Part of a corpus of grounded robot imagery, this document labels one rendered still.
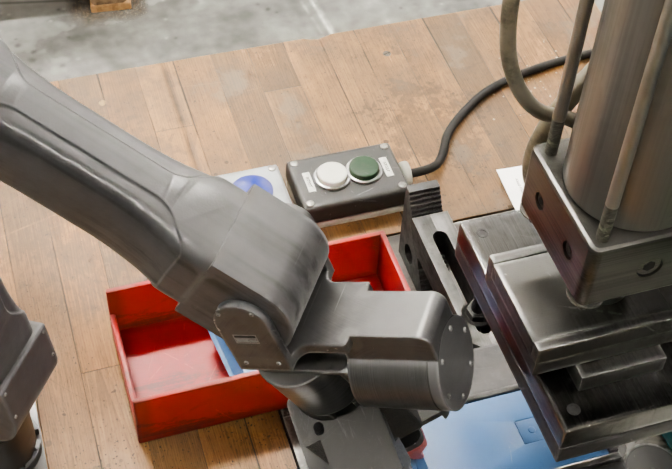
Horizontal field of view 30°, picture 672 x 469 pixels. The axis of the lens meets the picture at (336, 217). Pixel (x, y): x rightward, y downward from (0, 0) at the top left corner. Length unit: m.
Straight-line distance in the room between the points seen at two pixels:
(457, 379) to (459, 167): 0.54
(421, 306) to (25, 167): 0.24
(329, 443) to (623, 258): 0.22
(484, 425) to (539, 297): 0.19
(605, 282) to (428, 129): 0.59
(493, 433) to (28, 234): 0.49
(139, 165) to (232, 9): 2.18
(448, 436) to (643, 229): 0.30
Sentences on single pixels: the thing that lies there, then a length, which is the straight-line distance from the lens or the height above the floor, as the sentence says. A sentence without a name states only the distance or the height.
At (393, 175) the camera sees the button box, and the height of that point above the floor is 0.93.
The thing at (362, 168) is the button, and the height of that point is 0.94.
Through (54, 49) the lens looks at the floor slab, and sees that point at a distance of 2.80.
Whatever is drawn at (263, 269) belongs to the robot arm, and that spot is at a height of 1.25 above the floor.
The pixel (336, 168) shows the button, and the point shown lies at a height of 0.94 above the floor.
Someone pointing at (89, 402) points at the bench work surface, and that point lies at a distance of 1.09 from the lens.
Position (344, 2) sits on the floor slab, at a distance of 2.90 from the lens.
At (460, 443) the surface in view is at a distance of 0.96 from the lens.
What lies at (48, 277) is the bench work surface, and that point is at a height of 0.90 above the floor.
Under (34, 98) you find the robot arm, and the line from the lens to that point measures 0.71.
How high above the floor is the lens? 1.80
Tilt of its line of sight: 48 degrees down
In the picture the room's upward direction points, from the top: 3 degrees clockwise
